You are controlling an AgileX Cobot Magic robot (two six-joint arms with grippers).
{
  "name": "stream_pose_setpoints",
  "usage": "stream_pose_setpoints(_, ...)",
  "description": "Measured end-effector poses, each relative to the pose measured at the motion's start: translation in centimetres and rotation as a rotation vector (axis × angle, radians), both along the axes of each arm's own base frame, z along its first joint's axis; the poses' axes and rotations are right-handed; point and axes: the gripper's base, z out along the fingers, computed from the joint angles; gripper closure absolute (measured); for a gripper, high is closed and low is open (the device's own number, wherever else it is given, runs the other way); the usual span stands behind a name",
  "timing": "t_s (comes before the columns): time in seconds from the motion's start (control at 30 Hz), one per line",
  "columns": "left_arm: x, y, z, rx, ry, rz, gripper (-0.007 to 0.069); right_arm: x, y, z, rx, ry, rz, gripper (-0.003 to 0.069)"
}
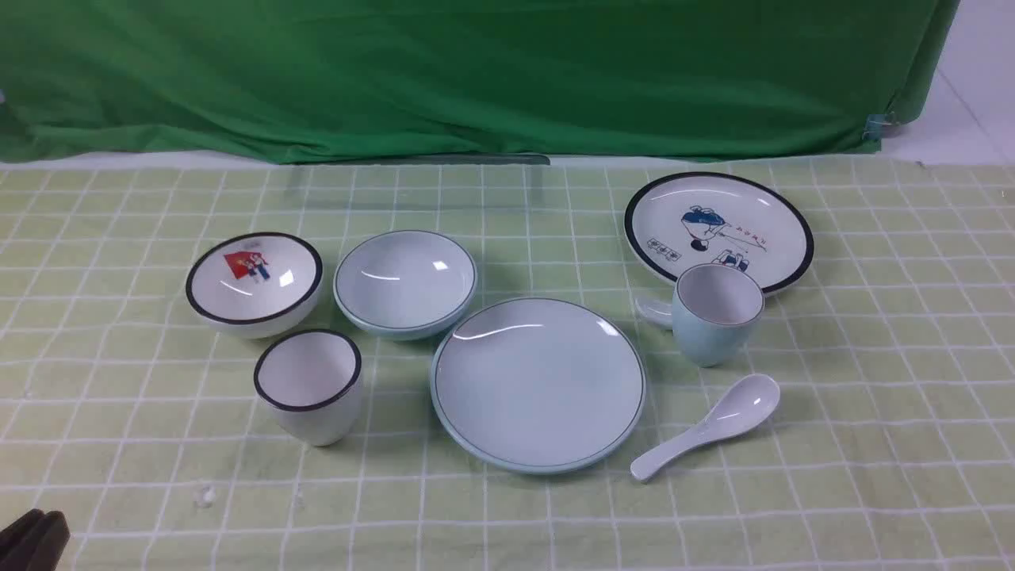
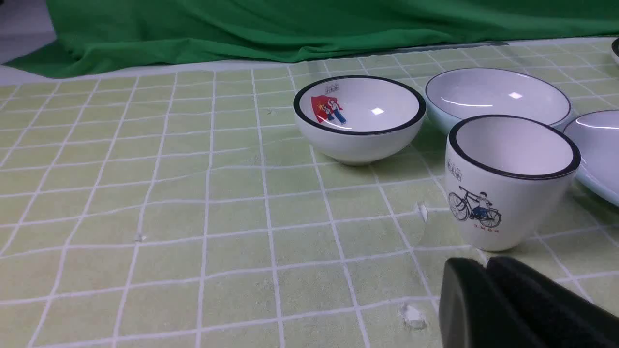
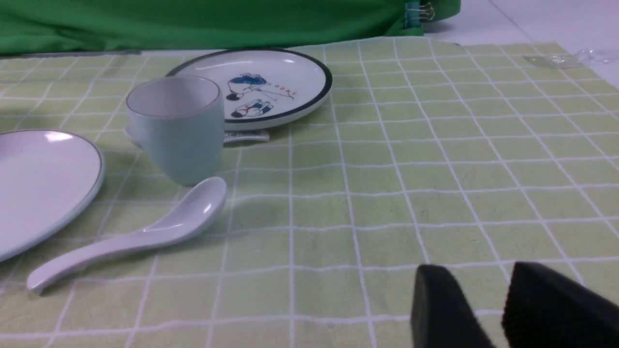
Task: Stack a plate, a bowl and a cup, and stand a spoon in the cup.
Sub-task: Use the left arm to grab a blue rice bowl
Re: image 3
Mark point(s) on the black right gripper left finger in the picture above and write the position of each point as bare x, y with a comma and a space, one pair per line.
441, 317

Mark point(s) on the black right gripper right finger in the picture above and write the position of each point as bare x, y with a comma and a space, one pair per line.
545, 309

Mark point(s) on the light blue ceramic spoon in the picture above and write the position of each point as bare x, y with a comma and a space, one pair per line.
193, 215

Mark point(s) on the light blue cup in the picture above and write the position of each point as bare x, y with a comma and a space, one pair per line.
179, 121

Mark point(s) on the green checkered tablecloth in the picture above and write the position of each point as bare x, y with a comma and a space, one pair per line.
425, 151

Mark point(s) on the clear adhesive tape piece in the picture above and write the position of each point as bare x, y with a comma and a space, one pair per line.
581, 58

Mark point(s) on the white printed ceramic spoon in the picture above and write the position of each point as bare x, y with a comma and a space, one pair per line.
229, 137

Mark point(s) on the black-rimmed cartoon plate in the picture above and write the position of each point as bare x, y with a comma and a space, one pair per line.
263, 88

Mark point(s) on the teal binder clip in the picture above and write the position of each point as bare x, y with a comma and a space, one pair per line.
417, 12

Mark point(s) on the light blue large plate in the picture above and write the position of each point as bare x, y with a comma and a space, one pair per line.
47, 179

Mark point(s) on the green backdrop cloth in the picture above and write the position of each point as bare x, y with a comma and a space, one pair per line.
51, 26

